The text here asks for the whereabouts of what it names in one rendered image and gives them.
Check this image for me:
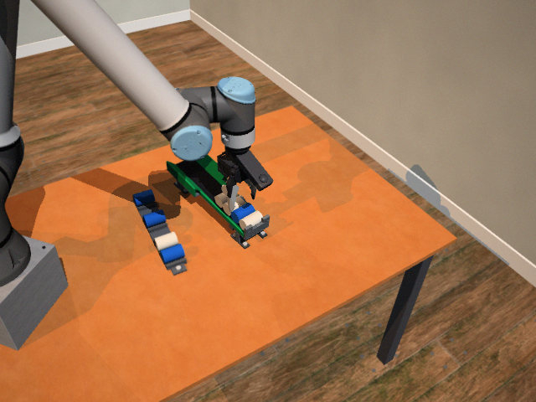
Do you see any grey end stop bar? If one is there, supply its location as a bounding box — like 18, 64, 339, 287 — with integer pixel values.
244, 220, 270, 239

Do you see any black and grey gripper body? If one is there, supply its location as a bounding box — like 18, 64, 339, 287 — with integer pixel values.
217, 145, 251, 183

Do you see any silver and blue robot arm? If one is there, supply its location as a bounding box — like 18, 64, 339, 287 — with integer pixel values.
0, 0, 273, 287

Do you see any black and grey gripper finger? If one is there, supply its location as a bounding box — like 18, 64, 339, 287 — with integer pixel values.
244, 178, 257, 200
221, 174, 240, 212

